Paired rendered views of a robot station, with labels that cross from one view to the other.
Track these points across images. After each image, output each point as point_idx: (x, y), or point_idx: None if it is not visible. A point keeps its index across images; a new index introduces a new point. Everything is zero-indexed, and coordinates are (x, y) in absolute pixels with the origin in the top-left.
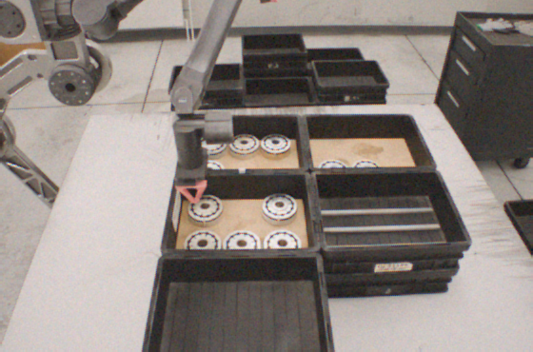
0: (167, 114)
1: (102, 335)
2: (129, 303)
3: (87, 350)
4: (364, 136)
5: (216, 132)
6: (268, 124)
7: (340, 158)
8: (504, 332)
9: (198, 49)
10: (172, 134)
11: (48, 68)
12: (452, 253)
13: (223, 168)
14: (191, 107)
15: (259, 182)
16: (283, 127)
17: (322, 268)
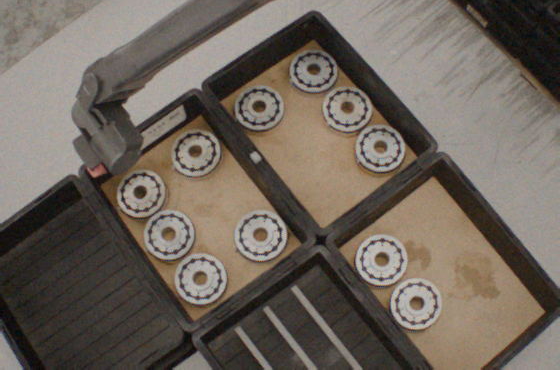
0: None
1: (31, 171)
2: (76, 165)
3: (10, 172)
4: (501, 254)
5: (99, 152)
6: (398, 115)
7: (428, 249)
8: None
9: (136, 46)
10: None
11: None
12: None
13: (244, 132)
14: (89, 106)
15: (266, 188)
16: (413, 137)
17: (163, 349)
